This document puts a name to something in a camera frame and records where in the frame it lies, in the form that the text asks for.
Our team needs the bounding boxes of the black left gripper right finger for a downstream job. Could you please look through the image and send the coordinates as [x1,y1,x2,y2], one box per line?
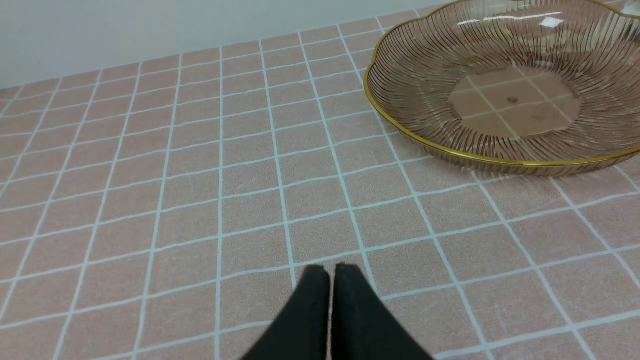
[331,263,432,360]

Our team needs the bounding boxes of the pink checkered tablecloth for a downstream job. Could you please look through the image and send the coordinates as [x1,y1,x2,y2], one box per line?
[0,6,639,360]

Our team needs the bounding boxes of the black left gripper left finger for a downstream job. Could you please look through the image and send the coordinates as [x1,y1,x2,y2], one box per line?
[242,265,331,360]

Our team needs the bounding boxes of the clear ribbed gold-rimmed bowl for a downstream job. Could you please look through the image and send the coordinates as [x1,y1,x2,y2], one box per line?
[364,0,640,177]

